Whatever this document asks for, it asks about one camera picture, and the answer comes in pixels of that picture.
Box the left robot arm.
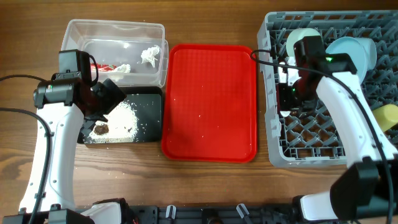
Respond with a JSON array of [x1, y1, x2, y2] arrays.
[[2, 78, 131, 223]]

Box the white plastic spoon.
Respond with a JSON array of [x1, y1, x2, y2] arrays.
[[277, 67, 290, 118]]

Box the white rice pile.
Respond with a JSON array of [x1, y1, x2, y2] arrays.
[[85, 101, 139, 144]]

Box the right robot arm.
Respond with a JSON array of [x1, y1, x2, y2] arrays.
[[278, 54, 397, 223]]

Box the yellow plastic cup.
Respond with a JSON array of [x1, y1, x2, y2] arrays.
[[373, 104, 398, 132]]

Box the red snack wrapper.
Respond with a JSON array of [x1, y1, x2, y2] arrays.
[[91, 63, 117, 72]]

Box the red serving tray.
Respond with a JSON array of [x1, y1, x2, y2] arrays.
[[162, 44, 257, 163]]

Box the white tissue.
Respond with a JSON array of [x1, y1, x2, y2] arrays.
[[141, 45, 160, 68], [112, 64, 131, 73]]

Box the light blue plate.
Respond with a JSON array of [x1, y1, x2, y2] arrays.
[[326, 37, 369, 84]]

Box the light blue bowl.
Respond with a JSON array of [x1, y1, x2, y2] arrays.
[[356, 38, 377, 70]]

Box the green bowl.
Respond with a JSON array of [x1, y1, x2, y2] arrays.
[[286, 28, 321, 57]]

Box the grey dishwasher rack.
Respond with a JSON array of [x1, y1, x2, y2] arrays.
[[257, 10, 397, 167]]

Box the clear plastic bin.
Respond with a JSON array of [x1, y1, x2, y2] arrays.
[[61, 19, 169, 88]]

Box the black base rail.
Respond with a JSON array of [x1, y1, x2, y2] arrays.
[[130, 204, 298, 224]]

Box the black plastic tray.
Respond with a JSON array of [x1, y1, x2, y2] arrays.
[[76, 85, 164, 145]]

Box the brown food chunk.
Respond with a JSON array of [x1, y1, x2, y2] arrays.
[[93, 124, 109, 136]]

